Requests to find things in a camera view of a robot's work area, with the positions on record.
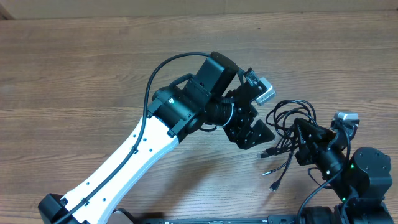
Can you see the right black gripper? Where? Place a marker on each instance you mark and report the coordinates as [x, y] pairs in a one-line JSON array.
[[316, 134]]

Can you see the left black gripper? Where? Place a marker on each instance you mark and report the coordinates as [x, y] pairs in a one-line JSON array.
[[248, 140]]

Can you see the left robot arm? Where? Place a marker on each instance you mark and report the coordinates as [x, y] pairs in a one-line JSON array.
[[219, 96]]

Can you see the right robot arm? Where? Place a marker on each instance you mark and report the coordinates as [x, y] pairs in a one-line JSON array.
[[359, 178]]

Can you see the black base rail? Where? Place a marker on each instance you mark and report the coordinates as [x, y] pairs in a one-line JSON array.
[[157, 218]]

